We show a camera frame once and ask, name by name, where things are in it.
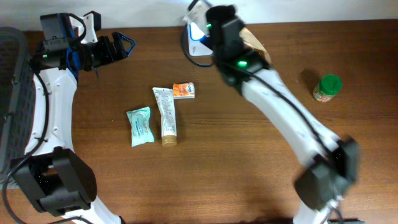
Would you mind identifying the white cream tube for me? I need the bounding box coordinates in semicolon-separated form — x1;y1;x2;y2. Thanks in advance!
152;87;177;147

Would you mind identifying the right black cable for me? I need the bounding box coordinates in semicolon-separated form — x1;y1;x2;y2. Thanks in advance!
180;23;346;224

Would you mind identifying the black cable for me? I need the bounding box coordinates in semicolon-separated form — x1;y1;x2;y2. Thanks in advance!
1;12;100;224
180;23;346;224

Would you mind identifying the green round item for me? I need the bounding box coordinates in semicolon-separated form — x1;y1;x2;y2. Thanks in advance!
313;74;343;103

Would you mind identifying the white barcode scanner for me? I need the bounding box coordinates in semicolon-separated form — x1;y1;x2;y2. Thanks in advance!
187;22;213;57

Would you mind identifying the teal wipes packet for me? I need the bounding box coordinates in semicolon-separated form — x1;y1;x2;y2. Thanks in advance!
126;106;155;147

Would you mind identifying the small orange white box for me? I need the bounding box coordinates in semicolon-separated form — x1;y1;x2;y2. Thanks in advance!
172;82;195;100

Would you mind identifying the grey plastic mesh basket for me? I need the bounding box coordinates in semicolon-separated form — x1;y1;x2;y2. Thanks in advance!
1;27;35;184

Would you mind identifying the beige brown snack bag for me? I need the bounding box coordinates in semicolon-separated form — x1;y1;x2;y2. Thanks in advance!
181;0;271;63

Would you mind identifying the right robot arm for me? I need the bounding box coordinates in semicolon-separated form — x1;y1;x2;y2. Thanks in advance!
206;5;361;223

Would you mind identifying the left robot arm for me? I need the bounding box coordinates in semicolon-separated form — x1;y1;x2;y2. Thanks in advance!
1;11;131;223

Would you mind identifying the left black cable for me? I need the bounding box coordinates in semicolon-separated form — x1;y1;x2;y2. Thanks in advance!
1;12;100;224

